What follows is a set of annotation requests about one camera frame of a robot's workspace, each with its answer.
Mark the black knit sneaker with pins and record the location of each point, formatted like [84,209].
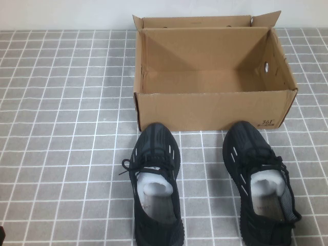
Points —
[153,143]
[246,143]

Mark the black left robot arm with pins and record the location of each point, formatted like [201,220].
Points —
[2,237]

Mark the brown cardboard shoe box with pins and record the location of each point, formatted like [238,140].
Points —
[205,107]

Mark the white paper shoe stuffing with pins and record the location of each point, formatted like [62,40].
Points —
[156,183]
[266,183]

